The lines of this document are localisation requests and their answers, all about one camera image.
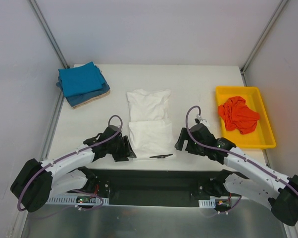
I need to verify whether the right aluminium frame post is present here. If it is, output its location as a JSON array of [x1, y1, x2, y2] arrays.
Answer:
[[240, 0, 290, 75]]

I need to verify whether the orange t shirt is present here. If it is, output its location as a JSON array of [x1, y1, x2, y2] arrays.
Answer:
[[218, 96, 260, 134]]

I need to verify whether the beige folded t shirt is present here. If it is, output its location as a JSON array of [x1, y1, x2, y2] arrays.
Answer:
[[72, 90, 110, 109]]

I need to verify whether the white slotted cable duct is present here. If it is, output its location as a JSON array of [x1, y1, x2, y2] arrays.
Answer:
[[199, 199, 216, 209]]

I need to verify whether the left aluminium frame post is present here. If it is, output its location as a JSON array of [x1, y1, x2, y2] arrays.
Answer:
[[28, 0, 70, 68]]

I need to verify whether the blue folded t shirt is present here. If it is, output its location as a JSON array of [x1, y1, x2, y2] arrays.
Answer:
[[56, 76, 110, 107]]

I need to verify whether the aluminium frame post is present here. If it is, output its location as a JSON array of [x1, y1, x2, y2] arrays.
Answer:
[[28, 0, 70, 68], [240, 0, 290, 75]]

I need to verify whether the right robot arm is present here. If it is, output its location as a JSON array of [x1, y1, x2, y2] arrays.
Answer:
[[175, 123, 298, 226]]

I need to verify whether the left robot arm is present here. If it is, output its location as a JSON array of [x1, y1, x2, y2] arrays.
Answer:
[[10, 125, 136, 212]]

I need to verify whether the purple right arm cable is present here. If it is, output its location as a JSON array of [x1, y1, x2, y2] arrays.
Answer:
[[185, 105, 298, 217]]

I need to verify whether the white t shirt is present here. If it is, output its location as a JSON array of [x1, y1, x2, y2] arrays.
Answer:
[[126, 89, 174, 160]]

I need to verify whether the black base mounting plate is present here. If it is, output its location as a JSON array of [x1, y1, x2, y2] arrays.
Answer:
[[80, 169, 230, 207]]

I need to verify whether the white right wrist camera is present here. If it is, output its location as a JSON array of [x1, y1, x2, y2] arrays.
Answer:
[[195, 114, 210, 127]]

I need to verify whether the yellow plastic tray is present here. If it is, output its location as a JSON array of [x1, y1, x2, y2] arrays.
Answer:
[[215, 86, 276, 149]]

